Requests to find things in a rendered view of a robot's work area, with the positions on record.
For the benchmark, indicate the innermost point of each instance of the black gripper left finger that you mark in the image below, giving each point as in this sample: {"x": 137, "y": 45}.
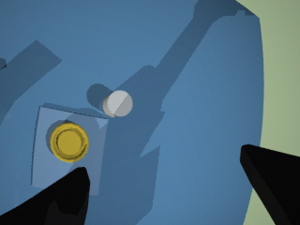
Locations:
{"x": 62, "y": 203}

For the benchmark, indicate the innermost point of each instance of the yellow plate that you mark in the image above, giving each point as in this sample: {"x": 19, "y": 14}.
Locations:
{"x": 69, "y": 142}

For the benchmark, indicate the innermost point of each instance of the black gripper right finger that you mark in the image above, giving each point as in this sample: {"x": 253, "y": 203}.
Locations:
{"x": 276, "y": 179}

